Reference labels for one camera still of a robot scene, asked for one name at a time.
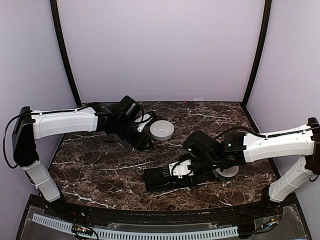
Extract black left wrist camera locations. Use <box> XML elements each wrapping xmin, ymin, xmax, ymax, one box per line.
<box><xmin>117</xmin><ymin>95</ymin><xmax>141</xmax><ymax>121</ymax></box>

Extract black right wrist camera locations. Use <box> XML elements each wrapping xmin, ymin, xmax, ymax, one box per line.
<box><xmin>182</xmin><ymin>131</ymin><xmax>214</xmax><ymax>160</ymax></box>

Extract black zippered tool case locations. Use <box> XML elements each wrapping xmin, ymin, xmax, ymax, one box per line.
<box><xmin>143</xmin><ymin>166</ymin><xmax>214</xmax><ymax>193</ymax></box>

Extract black right frame post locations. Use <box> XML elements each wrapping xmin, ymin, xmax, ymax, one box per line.
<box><xmin>241</xmin><ymin>0</ymin><xmax>272</xmax><ymax>108</ymax></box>

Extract plain white bowl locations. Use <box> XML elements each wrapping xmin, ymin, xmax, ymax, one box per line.
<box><xmin>149</xmin><ymin>120</ymin><xmax>175</xmax><ymax>141</ymax></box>

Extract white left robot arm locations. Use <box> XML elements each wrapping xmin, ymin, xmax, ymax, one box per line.
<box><xmin>8</xmin><ymin>102</ymin><xmax>155</xmax><ymax>218</ymax></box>

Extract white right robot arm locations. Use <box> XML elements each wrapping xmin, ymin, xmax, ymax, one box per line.
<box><xmin>168</xmin><ymin>117</ymin><xmax>320</xmax><ymax>217</ymax></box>

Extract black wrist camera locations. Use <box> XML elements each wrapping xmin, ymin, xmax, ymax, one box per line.
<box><xmin>182</xmin><ymin>131</ymin><xmax>214</xmax><ymax>160</ymax></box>
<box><xmin>117</xmin><ymin>95</ymin><xmax>141</xmax><ymax>121</ymax></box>

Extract black left frame post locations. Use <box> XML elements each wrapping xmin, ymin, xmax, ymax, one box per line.
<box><xmin>49</xmin><ymin>0</ymin><xmax>82</xmax><ymax>107</ymax></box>

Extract white bowl with teal base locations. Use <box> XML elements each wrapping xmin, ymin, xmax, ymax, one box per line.
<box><xmin>215</xmin><ymin>166</ymin><xmax>240</xmax><ymax>181</ymax></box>

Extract black frame post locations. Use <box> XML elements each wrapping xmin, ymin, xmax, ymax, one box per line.
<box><xmin>49</xmin><ymin>0</ymin><xmax>82</xmax><ymax>107</ymax></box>
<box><xmin>241</xmin><ymin>0</ymin><xmax>272</xmax><ymax>108</ymax></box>

